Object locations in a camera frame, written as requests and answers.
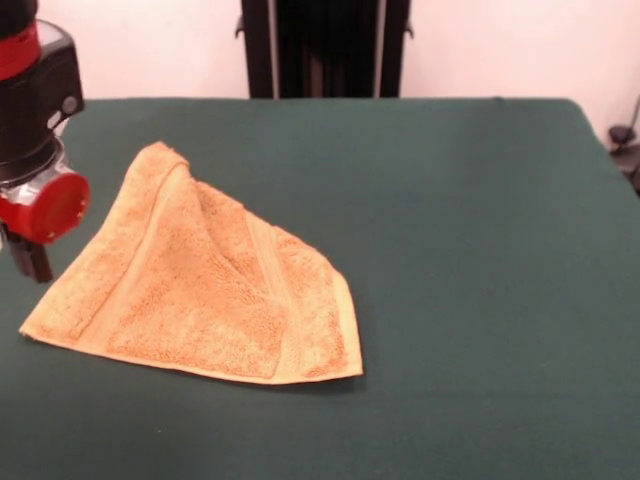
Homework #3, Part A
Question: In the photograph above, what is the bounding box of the dark green table cloth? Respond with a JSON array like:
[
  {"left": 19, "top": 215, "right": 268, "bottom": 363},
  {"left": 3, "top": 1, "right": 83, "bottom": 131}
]
[{"left": 0, "top": 98, "right": 640, "bottom": 480}]

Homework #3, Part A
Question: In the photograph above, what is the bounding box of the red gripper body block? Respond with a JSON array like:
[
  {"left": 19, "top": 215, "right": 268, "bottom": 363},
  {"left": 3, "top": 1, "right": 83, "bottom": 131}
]
[{"left": 0, "top": 172, "right": 92, "bottom": 246}]

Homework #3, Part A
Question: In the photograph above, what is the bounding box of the orange terry towel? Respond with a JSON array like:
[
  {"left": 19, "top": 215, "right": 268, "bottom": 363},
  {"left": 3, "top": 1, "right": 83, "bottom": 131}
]
[{"left": 18, "top": 141, "right": 366, "bottom": 388}]

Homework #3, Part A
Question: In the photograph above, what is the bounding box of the black robot pedestal stand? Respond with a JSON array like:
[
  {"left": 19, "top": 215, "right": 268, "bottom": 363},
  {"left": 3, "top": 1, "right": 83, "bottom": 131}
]
[{"left": 233, "top": 0, "right": 416, "bottom": 100}]

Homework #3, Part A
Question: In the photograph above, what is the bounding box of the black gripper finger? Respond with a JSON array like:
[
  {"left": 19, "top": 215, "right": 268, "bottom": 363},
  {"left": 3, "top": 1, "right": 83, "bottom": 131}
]
[{"left": 9, "top": 238, "right": 54, "bottom": 284}]

